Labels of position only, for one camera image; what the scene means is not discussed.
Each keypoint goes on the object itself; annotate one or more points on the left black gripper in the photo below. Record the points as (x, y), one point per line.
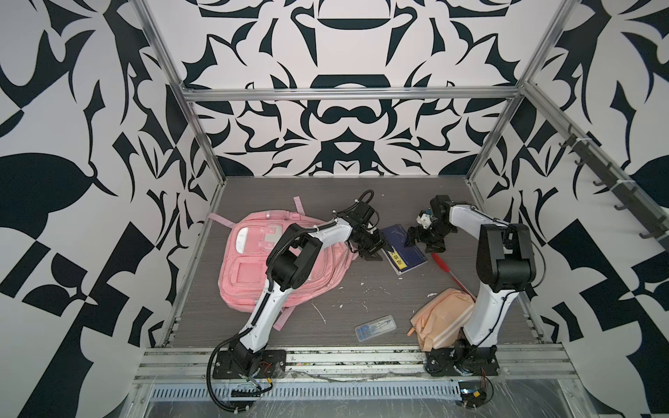
(380, 244)

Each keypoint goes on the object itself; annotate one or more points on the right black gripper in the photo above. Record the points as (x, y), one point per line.
(436, 247)

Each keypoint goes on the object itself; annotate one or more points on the dark navy notebook yellow label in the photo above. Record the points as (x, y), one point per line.
(402, 259)

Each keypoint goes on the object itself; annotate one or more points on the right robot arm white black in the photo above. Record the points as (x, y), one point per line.
(505, 261)

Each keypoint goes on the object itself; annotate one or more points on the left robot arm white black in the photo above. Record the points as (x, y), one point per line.
(277, 259)

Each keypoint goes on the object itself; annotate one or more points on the peach pink pencil case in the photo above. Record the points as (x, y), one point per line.
(438, 323)

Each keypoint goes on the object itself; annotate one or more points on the clear plastic ruler case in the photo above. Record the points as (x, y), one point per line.
(374, 328)

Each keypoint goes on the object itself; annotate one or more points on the red pen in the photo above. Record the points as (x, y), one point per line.
(444, 267)

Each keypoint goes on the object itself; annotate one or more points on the small circuit board front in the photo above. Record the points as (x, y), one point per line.
(475, 394)

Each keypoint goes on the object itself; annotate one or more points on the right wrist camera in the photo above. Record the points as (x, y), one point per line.
(425, 219)

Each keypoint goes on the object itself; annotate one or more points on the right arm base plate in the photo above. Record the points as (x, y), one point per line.
(462, 361)

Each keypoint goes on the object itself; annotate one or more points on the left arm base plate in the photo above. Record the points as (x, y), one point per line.
(268, 364)

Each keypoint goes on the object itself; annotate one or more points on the aluminium frame crossbar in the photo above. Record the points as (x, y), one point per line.
(353, 93)

